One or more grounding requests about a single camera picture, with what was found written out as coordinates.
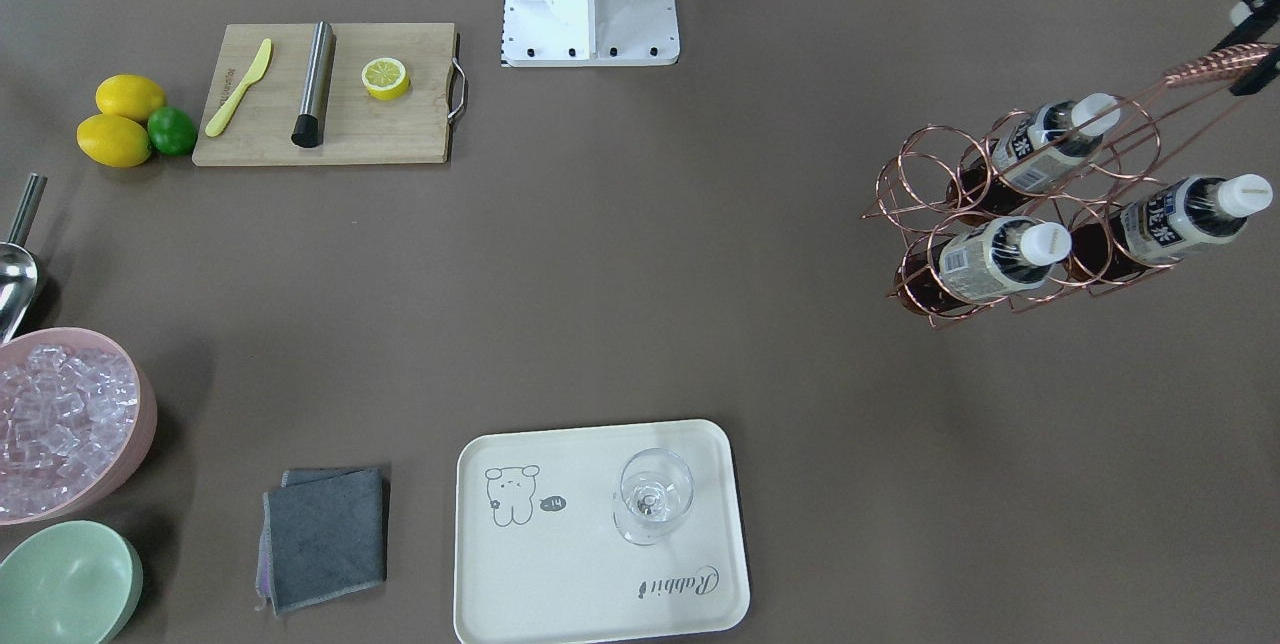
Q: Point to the metal scoop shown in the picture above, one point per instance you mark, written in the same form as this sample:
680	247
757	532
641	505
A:
20	272

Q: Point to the steel muddler black tip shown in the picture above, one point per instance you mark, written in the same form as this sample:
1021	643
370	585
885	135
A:
309	125

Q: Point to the green lime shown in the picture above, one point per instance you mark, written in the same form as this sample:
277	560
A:
171	132

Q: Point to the tea bottle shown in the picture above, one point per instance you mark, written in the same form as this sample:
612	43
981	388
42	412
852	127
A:
1043	150
1195	215
1004	256

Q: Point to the green bowl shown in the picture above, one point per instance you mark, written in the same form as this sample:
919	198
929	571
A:
76	582

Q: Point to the tea bottle middle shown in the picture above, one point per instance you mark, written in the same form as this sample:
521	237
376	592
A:
1195	215

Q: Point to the pink bowl with ice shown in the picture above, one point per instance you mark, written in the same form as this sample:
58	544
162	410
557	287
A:
79	417

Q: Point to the clear wine glass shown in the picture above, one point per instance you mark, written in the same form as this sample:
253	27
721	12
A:
653	496

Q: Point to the copper wire bottle basket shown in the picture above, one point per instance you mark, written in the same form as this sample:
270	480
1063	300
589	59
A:
1157	124

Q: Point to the cream serving tray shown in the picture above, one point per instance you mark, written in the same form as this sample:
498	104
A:
537	558

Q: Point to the tea bottle back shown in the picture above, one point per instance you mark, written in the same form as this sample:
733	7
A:
1043	150

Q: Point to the half lemon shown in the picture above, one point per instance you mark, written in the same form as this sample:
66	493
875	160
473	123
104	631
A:
385	79

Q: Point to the grey folded cloth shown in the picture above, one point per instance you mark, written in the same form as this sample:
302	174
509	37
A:
323	536

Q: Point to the tea bottle front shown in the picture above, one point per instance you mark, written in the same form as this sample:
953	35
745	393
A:
1004	256

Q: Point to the yellow lemon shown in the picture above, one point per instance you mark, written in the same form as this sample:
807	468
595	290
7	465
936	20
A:
132	96
113	140

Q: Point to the bamboo cutting board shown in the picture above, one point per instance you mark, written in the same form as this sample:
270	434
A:
415	128

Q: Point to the yellow plastic knife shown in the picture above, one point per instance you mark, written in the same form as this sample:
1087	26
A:
253	75

